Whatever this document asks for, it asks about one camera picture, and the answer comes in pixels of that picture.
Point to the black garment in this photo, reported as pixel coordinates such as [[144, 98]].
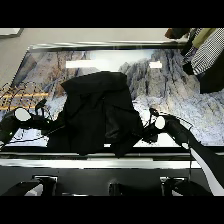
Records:
[[96, 113], [213, 78]]

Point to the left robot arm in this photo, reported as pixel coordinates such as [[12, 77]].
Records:
[[10, 124]]

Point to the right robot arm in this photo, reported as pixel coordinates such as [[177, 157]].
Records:
[[180, 131]]

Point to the brown garment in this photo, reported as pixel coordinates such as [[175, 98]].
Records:
[[176, 32]]

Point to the checked shirt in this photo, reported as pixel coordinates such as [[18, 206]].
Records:
[[208, 53]]

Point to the olive garment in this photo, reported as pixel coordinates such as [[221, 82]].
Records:
[[204, 36]]

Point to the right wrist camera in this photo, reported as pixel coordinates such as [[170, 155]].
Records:
[[153, 112]]

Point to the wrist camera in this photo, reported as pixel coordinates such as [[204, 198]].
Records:
[[40, 104], [153, 112]]

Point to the silver frame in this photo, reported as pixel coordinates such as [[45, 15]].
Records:
[[100, 163]]

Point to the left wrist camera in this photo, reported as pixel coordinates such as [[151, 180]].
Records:
[[40, 104]]

